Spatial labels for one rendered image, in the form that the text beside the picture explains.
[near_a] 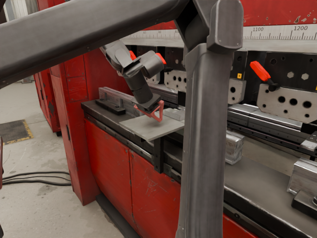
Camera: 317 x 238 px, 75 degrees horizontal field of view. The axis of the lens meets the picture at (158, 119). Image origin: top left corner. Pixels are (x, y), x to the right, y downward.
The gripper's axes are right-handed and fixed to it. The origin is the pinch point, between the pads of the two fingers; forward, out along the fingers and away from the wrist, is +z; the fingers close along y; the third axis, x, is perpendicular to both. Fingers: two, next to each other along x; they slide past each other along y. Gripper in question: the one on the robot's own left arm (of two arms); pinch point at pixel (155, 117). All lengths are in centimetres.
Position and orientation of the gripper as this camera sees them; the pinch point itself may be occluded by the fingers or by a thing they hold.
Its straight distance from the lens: 75.1
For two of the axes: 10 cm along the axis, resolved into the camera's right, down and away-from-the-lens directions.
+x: -6.8, 6.5, -3.4
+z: 3.6, 7.0, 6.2
